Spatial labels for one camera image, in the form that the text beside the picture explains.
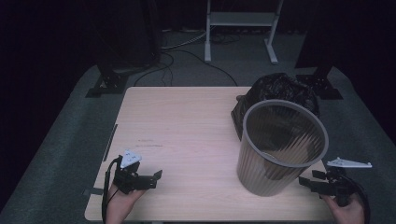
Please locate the person's left hand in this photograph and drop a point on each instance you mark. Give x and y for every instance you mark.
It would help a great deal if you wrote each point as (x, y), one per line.
(123, 205)

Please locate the black stand base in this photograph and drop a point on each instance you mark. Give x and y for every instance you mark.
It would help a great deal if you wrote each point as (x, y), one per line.
(109, 82)
(322, 84)

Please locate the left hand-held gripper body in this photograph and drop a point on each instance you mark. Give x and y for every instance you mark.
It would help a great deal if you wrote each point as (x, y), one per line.
(127, 179)

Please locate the person's right hand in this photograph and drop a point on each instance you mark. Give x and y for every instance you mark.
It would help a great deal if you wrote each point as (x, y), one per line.
(347, 214)

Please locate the ribbed grey trash bin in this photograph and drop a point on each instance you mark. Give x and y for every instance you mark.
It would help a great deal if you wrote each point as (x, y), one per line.
(281, 149)

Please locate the black plastic garbage bag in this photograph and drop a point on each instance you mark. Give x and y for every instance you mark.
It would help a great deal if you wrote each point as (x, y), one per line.
(280, 88)

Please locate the short black tape piece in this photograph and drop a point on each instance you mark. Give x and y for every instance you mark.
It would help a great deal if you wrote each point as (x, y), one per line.
(92, 191)

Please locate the white metal stand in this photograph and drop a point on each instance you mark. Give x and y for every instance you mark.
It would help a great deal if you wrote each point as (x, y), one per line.
(239, 19)

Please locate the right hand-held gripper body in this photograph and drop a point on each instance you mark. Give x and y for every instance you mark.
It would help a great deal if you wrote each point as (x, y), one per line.
(339, 183)

